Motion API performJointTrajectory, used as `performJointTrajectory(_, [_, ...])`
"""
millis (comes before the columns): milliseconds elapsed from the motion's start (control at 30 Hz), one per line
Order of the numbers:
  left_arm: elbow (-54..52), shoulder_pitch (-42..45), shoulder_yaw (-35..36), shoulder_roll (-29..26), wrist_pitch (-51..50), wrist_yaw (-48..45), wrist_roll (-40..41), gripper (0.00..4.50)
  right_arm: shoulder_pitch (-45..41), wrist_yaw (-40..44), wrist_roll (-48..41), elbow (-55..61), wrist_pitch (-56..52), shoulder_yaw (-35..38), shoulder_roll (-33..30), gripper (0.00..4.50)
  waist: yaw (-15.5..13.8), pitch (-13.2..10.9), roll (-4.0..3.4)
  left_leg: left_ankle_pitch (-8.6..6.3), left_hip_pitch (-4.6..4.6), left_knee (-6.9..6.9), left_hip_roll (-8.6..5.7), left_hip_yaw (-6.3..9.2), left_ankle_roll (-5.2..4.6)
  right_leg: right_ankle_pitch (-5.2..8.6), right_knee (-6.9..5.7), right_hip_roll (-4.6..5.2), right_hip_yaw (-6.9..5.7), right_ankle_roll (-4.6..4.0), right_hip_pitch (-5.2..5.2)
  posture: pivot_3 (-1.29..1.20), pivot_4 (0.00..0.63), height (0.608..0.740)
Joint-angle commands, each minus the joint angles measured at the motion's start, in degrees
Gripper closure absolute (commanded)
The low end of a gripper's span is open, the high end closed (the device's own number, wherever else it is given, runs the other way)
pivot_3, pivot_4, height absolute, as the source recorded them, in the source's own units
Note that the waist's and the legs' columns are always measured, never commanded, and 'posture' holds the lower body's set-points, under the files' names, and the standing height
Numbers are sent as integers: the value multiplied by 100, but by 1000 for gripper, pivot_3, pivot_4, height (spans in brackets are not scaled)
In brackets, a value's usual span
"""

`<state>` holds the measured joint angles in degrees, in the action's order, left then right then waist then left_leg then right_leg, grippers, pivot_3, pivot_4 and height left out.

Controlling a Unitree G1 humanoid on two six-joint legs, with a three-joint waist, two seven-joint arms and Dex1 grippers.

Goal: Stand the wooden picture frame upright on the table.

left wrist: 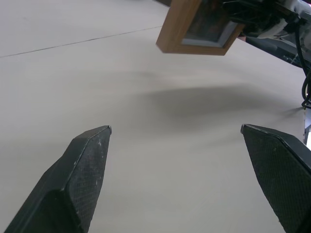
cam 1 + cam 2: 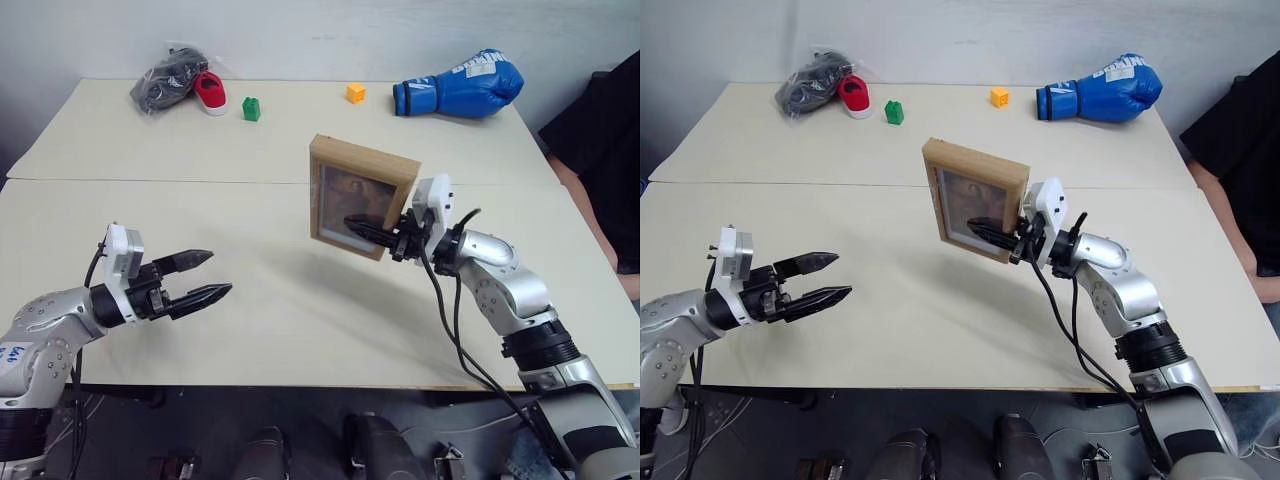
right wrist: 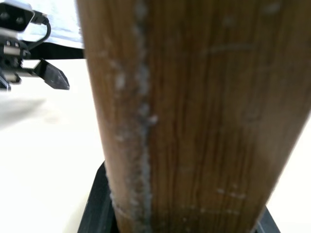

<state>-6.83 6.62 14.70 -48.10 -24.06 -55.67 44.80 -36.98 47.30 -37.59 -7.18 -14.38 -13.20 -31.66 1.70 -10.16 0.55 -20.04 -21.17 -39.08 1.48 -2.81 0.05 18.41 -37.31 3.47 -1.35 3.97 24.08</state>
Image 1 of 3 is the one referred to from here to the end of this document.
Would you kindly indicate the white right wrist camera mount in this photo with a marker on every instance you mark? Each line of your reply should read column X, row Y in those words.
column 302, row 7

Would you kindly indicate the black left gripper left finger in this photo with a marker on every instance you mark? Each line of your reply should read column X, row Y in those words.
column 80, row 174

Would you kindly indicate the wooden picture frame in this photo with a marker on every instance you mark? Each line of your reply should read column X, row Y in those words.
column 171, row 41

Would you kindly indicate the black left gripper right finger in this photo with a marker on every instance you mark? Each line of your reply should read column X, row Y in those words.
column 279, row 174

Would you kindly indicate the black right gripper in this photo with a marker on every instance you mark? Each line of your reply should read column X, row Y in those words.
column 264, row 14

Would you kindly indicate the dark object beyond table edge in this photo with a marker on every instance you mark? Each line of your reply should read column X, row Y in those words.
column 272, row 47

